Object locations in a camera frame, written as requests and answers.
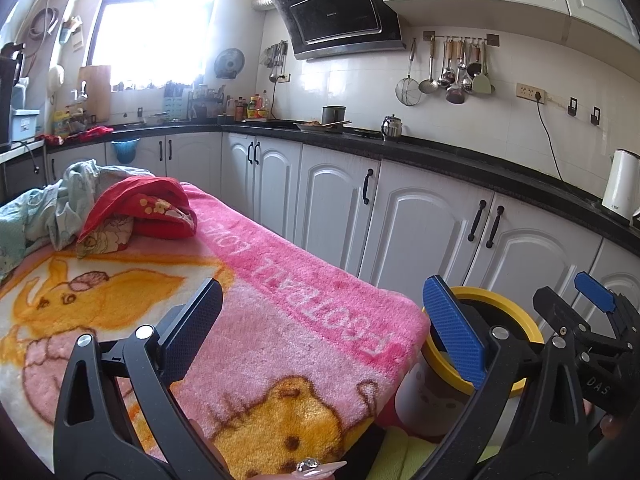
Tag row of hanging kitchen utensils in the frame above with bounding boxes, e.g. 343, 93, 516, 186
395, 37, 497, 107

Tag red floral padded cloth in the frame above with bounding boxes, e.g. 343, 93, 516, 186
76, 176, 200, 260

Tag wooden cutting board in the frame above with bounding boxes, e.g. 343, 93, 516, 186
77, 65, 112, 123

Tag group of condiment bottles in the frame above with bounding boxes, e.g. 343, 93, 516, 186
225, 92, 273, 122

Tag teal utensil holder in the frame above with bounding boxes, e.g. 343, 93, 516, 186
164, 82, 188, 122

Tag small wall fan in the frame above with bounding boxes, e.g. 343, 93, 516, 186
214, 47, 246, 80

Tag coiled hose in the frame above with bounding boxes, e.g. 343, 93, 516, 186
27, 7, 61, 43

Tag black range hood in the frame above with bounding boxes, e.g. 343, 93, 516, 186
270, 0, 407, 62

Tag wall power socket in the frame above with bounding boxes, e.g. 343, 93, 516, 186
516, 82, 547, 105

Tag white electric kettle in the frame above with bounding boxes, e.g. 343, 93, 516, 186
600, 148, 640, 223

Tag black kitchen countertop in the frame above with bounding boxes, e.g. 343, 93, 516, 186
42, 120, 640, 256

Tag steel teapot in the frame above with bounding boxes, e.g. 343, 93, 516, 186
381, 114, 405, 142

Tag person's right hand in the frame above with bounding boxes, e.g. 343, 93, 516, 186
582, 400, 631, 443

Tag kitchen window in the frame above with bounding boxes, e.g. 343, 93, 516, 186
85, 0, 226, 92

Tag plate of food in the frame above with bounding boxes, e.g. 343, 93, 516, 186
292, 120, 351, 133

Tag blue storage box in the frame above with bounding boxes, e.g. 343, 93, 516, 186
11, 109, 43, 143

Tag metal utensil rail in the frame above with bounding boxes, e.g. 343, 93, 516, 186
422, 30, 501, 47

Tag light blue cloth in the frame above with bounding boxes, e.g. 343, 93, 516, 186
0, 159, 156, 281

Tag black jug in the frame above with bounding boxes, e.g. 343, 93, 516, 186
0, 42, 26, 86

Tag red rag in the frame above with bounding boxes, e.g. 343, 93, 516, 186
37, 126, 115, 147

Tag blue hanging bin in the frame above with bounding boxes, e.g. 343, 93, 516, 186
110, 138, 142, 165

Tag yellow packages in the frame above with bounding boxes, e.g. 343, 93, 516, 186
52, 107, 86, 138

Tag person's green clothing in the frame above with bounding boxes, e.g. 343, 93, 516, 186
365, 425, 501, 480

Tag black microwave oven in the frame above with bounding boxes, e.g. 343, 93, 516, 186
0, 57, 15, 150

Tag hanging utensils beside hood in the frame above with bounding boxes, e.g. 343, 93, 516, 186
264, 40, 291, 83

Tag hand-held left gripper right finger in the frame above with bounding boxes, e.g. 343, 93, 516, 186
414, 274, 589, 480

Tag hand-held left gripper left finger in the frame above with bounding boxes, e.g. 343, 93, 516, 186
52, 276, 236, 480

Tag pink cartoon blanket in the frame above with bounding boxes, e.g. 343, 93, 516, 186
0, 180, 432, 466

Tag white lower kitchen cabinets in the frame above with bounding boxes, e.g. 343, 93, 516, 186
45, 132, 640, 321

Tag dark spice rack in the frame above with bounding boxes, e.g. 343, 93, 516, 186
189, 85, 226, 121

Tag yellow-rimmed trash bin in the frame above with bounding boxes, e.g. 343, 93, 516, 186
395, 286, 546, 443

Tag black power cable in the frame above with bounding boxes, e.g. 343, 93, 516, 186
536, 100, 563, 183

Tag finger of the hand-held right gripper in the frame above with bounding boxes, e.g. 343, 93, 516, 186
532, 286, 601, 356
574, 271, 640, 336

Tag person's left hand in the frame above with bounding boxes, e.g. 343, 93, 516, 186
190, 422, 348, 480

